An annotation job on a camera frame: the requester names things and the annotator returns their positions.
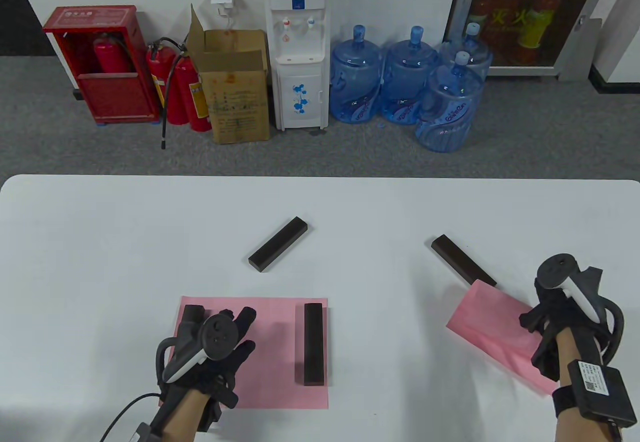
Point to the black and white controller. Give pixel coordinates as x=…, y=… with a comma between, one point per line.
x=217, y=337
x=557, y=269

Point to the red extinguisher cabinet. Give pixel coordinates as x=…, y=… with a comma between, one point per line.
x=117, y=97

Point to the glass door wall cabinet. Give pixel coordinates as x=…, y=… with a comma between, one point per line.
x=510, y=71

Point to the right black wrist camera box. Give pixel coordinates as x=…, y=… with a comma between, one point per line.
x=600, y=392

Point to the open cardboard box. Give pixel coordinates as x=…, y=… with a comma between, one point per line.
x=235, y=102

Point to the blue water jug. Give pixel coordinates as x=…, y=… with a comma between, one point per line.
x=477, y=52
x=355, y=82
x=405, y=82
x=447, y=112

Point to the white water dispenser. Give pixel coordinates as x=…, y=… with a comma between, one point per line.
x=300, y=67

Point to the red extinguisher behind glass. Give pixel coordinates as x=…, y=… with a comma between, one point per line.
x=482, y=12
x=537, y=17

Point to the person's left hand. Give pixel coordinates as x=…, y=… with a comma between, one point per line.
x=240, y=357

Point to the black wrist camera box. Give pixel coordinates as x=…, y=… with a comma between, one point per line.
x=141, y=434
x=600, y=392

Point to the pink paper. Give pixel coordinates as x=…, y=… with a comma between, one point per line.
x=280, y=362
x=492, y=322

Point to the left black wrist camera box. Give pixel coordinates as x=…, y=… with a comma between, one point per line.
x=141, y=434

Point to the person's right hand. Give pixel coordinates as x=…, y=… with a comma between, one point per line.
x=542, y=312

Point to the right black and white controller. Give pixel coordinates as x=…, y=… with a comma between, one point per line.
x=557, y=269

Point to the dark wooden paperweight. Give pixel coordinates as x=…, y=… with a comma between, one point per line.
x=277, y=244
x=192, y=312
x=314, y=347
x=457, y=258

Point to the red fire extinguisher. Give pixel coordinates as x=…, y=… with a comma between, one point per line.
x=185, y=97
x=112, y=57
x=155, y=69

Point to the left black and white controller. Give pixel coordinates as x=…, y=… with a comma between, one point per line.
x=217, y=337

